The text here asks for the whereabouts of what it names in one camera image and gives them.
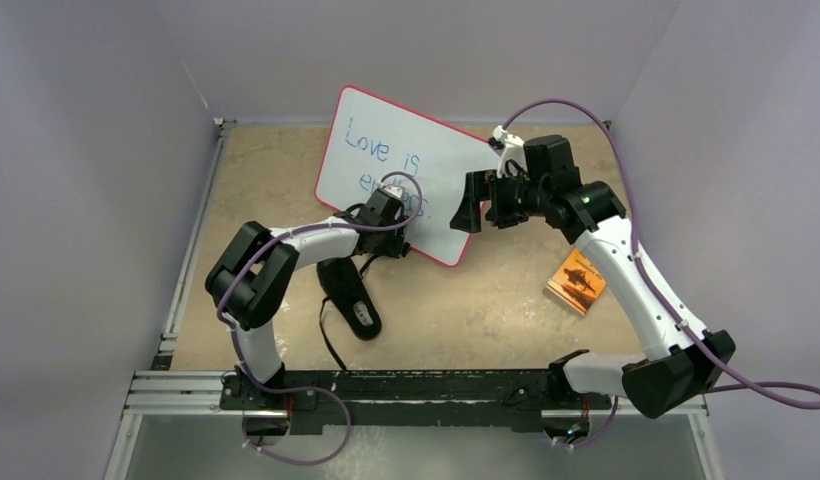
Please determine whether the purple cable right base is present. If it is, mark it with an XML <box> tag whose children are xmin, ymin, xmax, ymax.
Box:
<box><xmin>552</xmin><ymin>397</ymin><xmax>620</xmax><ymax>452</ymax></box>

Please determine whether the black shoe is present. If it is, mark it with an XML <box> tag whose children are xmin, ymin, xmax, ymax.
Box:
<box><xmin>316</xmin><ymin>255</ymin><xmax>383</xmax><ymax>341</ymax></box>

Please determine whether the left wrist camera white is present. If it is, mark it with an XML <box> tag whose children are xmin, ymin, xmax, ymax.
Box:
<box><xmin>380</xmin><ymin>185</ymin><xmax>405</xmax><ymax>201</ymax></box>

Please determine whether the purple cable base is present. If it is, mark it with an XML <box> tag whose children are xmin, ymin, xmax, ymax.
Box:
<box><xmin>552</xmin><ymin>397</ymin><xmax>620</xmax><ymax>452</ymax></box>
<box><xmin>240</xmin><ymin>386</ymin><xmax>353</xmax><ymax>467</ymax></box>

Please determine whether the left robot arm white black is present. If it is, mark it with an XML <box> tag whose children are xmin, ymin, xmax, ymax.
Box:
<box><xmin>205</xmin><ymin>190</ymin><xmax>410</xmax><ymax>409</ymax></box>

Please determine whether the pink framed whiteboard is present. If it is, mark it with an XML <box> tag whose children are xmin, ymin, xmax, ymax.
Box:
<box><xmin>314</xmin><ymin>85</ymin><xmax>499</xmax><ymax>267</ymax></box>

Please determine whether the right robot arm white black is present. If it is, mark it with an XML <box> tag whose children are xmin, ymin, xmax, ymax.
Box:
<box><xmin>450</xmin><ymin>133</ymin><xmax>736</xmax><ymax>419</ymax></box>

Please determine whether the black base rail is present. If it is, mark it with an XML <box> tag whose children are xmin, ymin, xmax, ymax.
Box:
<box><xmin>219</xmin><ymin>368</ymin><xmax>612</xmax><ymax>435</ymax></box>

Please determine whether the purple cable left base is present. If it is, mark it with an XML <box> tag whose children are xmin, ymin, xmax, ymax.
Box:
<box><xmin>240</xmin><ymin>386</ymin><xmax>353</xmax><ymax>467</ymax></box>

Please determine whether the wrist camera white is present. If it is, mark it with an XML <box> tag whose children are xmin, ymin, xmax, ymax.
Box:
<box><xmin>487</xmin><ymin>125</ymin><xmax>526</xmax><ymax>177</ymax></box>
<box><xmin>380</xmin><ymin>185</ymin><xmax>405</xmax><ymax>201</ymax></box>

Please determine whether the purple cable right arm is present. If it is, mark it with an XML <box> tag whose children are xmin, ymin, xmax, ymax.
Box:
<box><xmin>501</xmin><ymin>98</ymin><xmax>820</xmax><ymax>411</ymax></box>

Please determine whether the aluminium frame rail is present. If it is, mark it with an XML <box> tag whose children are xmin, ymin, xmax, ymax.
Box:
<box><xmin>122</xmin><ymin>119</ymin><xmax>709</xmax><ymax>419</ymax></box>

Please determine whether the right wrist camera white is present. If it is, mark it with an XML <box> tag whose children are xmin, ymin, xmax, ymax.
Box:
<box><xmin>487</xmin><ymin>125</ymin><xmax>526</xmax><ymax>177</ymax></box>

